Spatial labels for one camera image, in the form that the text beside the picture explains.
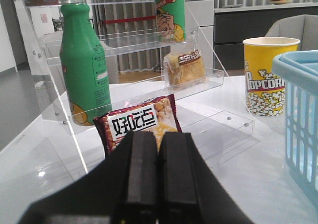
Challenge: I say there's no fruit plate on counter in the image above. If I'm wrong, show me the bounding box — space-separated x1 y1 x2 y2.
269 0 293 5

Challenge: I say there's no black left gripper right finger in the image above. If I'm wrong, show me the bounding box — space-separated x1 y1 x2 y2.
158 132 252 224

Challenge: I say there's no green plastic drink bottle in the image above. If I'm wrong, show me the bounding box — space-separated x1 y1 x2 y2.
59 0 111 126

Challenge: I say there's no green cartoon snack can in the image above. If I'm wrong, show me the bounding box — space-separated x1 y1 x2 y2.
155 0 186 43

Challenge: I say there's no light blue plastic basket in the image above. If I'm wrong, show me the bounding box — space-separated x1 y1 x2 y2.
272 50 318 207

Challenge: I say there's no maroon cracker snack bag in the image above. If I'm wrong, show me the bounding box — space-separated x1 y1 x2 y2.
93 94 182 155

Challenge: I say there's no clear acrylic display shelf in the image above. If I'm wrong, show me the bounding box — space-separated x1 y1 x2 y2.
10 0 255 174

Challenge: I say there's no bread packet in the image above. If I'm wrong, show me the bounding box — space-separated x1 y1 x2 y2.
163 50 206 86

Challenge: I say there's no yellow popcorn paper cup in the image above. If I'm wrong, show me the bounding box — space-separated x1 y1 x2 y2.
243 36 300 117

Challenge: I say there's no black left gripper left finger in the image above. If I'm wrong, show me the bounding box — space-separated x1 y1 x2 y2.
111 132 158 224

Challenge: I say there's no dark grey cabinet counter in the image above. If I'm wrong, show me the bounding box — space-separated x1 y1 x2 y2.
214 5 318 71

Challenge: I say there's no grey armchair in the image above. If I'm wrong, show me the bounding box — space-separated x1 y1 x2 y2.
265 14 318 51

